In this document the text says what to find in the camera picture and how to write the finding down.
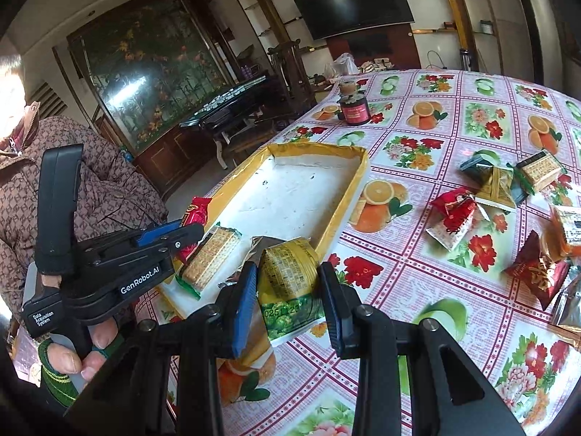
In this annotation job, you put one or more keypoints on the gold triangular snack bag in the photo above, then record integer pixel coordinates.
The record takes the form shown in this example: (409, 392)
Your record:
(496, 191)

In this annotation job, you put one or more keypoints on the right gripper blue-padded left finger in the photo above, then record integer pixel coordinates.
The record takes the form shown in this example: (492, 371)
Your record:
(241, 307)

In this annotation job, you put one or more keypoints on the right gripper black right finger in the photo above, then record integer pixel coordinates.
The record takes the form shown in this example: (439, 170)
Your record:
(339, 301)

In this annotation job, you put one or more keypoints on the small cork-top jar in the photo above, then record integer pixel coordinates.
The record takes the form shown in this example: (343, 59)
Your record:
(348, 88)

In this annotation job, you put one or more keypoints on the black glossy side table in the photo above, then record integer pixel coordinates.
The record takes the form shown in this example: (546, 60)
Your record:
(230, 107)

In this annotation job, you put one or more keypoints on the dark green packet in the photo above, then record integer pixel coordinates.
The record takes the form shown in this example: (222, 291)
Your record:
(476, 168)

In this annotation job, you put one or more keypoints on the dark wooden chair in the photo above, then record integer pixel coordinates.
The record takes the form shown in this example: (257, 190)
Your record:
(288, 66)

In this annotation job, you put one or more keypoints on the yellow cardboard tray box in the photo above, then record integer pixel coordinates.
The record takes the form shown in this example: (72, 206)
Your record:
(283, 191)

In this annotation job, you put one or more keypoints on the long red candy bar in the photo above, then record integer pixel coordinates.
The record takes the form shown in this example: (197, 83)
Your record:
(196, 212)

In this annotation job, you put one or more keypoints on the red white snack packet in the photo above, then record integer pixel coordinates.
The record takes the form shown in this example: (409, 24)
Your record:
(450, 231)

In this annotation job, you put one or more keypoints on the white plastic bag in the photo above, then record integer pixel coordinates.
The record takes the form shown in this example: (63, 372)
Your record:
(342, 66)

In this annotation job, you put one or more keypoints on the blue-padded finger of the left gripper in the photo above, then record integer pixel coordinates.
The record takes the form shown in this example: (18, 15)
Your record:
(154, 233)

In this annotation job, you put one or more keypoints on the orange cracker pack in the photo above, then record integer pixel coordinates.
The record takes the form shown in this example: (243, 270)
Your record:
(563, 233)

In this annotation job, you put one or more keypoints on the wooden stool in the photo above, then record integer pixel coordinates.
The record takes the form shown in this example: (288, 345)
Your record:
(237, 148)

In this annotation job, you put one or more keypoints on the dark red gold snack bag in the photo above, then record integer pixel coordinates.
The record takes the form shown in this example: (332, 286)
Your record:
(536, 269)

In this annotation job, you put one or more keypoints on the green-end cracker pack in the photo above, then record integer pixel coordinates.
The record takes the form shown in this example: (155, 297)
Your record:
(540, 170)
(207, 259)

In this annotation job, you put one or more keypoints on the floral fruit tablecloth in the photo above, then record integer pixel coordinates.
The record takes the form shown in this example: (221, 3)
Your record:
(421, 211)

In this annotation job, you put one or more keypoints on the steel thermos bottle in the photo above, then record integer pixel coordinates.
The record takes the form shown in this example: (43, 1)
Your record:
(466, 59)

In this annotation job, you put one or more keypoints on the silver foil snack bag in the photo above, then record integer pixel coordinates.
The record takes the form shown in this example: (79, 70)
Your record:
(566, 314)

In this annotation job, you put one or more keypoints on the large floral wall painting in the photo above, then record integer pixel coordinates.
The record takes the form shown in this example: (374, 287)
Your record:
(149, 65)

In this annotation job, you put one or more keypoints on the small red snack packet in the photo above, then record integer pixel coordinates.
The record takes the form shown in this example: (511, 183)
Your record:
(448, 201)

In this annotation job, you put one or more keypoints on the wall-mounted black television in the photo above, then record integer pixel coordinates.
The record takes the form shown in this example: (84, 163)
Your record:
(329, 18)

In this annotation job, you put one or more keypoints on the person's left hand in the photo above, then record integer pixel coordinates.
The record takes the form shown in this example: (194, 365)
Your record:
(62, 357)

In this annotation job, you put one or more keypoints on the yellow green pea snack bag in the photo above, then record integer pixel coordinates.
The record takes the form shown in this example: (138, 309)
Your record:
(288, 290)

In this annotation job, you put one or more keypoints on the person in brown patterned jacket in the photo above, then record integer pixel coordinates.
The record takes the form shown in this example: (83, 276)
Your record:
(113, 195)

